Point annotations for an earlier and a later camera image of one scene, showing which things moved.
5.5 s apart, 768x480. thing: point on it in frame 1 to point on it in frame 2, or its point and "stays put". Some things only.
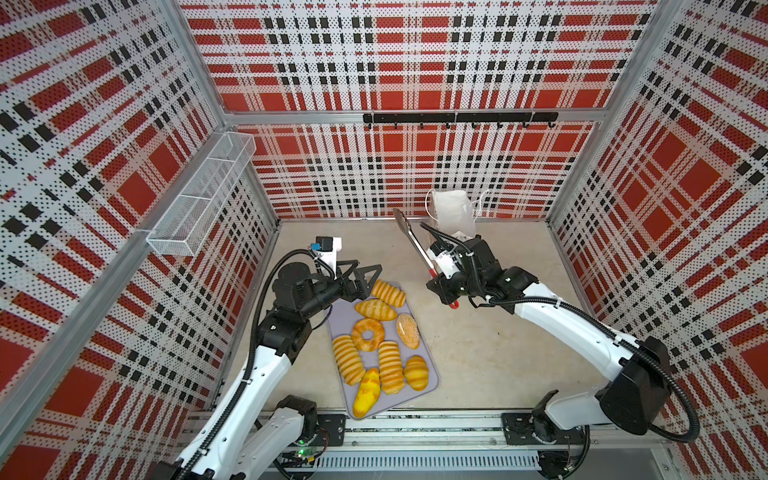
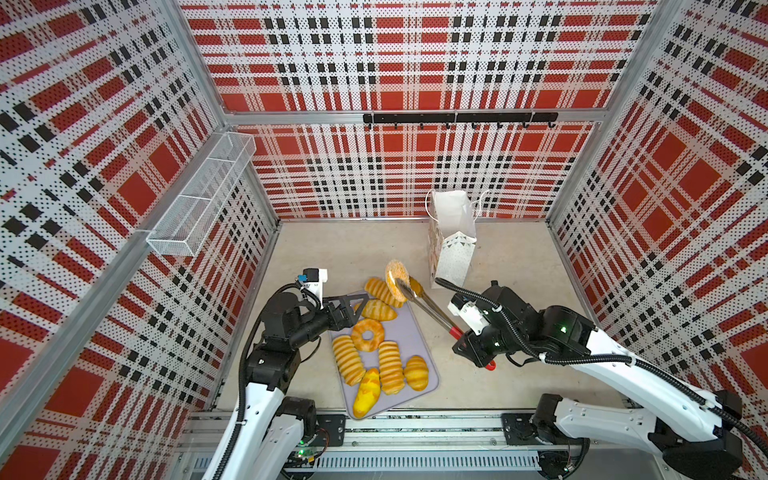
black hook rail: (462, 117) stays put
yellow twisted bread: (368, 392) stays put
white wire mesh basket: (186, 222) stays put
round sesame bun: (408, 331) to (395, 269)
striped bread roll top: (388, 293) stays put
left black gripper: (361, 290) to (338, 323)
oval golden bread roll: (376, 309) stays put
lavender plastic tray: (382, 352) stays put
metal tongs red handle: (420, 248) to (413, 292)
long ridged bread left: (348, 359) stays put
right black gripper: (437, 283) to (474, 353)
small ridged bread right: (416, 373) stays put
